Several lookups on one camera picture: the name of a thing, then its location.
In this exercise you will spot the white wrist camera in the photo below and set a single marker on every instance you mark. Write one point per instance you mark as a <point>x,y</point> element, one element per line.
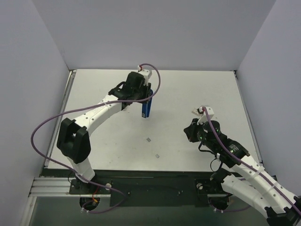
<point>145,73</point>
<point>206,114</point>

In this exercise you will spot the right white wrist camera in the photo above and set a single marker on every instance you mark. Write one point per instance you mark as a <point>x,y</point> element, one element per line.
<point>206,114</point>

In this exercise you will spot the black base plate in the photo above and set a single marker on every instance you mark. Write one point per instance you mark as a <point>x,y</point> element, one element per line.
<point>154,188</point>

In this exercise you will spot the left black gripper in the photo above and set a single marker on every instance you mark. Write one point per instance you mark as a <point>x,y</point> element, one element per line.
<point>147,92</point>

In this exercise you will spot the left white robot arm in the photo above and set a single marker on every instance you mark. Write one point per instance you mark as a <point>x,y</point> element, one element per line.
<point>74,135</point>

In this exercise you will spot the staple box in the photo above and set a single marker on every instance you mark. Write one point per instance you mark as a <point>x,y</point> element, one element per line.
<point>195,112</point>

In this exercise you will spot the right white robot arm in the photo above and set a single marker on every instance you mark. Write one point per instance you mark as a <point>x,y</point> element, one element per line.
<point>247,179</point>

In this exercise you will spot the blue stapler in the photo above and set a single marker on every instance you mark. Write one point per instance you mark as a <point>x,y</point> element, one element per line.
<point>146,105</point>

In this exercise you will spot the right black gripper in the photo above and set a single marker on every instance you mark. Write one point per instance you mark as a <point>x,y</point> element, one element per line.
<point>191,133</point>

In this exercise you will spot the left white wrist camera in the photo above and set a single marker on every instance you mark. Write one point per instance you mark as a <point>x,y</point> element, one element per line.
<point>145,73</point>

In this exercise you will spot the aluminium rail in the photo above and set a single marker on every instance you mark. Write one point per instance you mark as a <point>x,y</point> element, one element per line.
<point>51,187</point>

